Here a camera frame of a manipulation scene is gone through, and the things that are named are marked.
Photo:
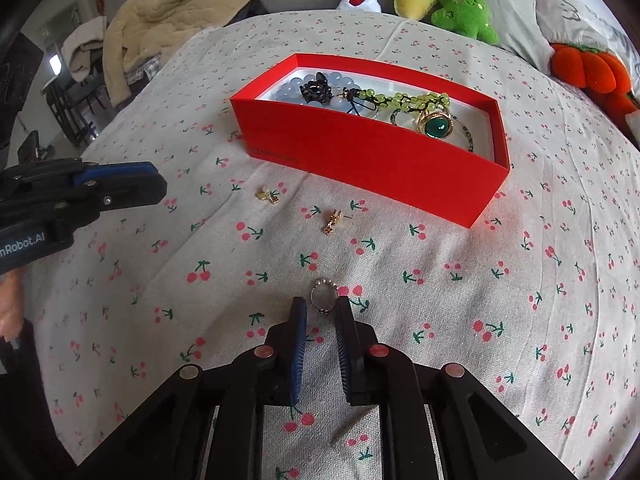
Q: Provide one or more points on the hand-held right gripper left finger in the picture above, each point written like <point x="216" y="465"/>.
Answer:
<point x="298" y="350"/>

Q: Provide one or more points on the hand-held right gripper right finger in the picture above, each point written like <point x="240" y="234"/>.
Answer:
<point x="345" y="355"/>

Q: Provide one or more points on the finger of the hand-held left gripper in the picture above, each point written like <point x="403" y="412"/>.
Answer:
<point x="115" y="171"/>
<point x="135" y="191"/>

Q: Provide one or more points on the red cardboard box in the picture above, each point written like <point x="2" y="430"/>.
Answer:
<point x="375" y="175"/>

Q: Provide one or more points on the black flower charm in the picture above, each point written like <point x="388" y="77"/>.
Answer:
<point x="316" y="90"/>

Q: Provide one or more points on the person's left hand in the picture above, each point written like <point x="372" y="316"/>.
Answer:
<point x="11" y="305"/>

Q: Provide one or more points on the black chair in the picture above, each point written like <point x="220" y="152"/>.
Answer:
<point x="75" y="110"/>

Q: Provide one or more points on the plaid cloth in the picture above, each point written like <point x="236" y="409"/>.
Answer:
<point x="142" y="71"/>

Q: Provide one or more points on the beige garment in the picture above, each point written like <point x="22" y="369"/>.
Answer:
<point x="82" y="50"/>

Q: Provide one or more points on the cherry print bedsheet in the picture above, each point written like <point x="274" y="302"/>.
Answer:
<point x="450" y="285"/>

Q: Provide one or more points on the gold earring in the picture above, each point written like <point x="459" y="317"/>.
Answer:
<point x="332" y="221"/>
<point x="265" y="195"/>

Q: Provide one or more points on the beige quilted blanket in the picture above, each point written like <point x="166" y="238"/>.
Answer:
<point x="170" y="15"/>

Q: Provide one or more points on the green plush toy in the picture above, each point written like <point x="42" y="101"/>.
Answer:
<point x="462" y="7"/>

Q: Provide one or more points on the orange pumpkin plush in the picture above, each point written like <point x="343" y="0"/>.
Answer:
<point x="585" y="67"/>

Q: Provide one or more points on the grey pillow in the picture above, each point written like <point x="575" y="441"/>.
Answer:
<point x="515" y="5"/>

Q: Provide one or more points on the white printed pillow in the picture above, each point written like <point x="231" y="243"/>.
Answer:
<point x="590" y="15"/>

